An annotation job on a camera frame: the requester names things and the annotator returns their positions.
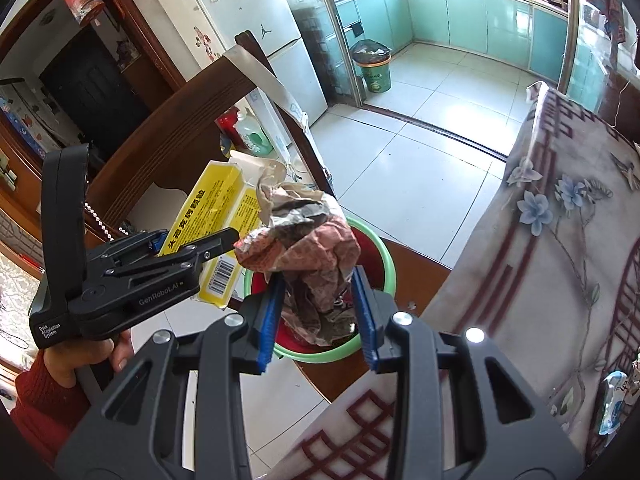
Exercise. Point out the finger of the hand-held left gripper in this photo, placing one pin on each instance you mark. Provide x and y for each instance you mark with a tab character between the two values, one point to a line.
160	271
200	240

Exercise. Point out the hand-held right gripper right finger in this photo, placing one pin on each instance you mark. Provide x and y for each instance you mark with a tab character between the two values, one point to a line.
364	315

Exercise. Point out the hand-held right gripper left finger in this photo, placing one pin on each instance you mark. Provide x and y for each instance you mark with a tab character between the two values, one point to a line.
267	320

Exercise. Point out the yellow and white medicine box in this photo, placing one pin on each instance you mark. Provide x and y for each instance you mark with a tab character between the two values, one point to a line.
220	220

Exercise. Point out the green basin with red inside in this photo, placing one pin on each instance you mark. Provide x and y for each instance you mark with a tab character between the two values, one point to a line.
385	270

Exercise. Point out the brown red paper wrapper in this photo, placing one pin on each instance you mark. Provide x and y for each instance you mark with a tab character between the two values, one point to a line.
310	255

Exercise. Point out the person's left forearm red sleeve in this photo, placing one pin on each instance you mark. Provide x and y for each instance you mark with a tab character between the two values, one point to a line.
47	405

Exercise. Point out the green kitchen trash bin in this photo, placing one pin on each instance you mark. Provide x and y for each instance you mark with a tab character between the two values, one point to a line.
372	67

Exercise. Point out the person's left hand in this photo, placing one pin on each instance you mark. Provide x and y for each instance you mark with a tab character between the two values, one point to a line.
75	355

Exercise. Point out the red plastic bottle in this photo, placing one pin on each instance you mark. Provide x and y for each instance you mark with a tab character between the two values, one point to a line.
229	127

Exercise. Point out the brown wooden chair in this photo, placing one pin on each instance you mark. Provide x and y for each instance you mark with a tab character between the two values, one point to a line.
175	125

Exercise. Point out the green detergent bottle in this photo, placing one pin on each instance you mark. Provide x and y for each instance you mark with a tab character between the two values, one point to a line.
254	135

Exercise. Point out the floral tablecloth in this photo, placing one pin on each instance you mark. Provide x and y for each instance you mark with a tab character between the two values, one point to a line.
525	285

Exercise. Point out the white refrigerator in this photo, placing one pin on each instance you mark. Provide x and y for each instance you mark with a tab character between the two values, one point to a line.
235	15

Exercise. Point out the clear blue printed plastic wrapper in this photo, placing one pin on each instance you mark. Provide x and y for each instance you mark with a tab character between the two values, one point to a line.
615	402

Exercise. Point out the teal kitchen cabinets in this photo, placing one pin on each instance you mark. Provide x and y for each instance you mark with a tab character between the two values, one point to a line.
465	15

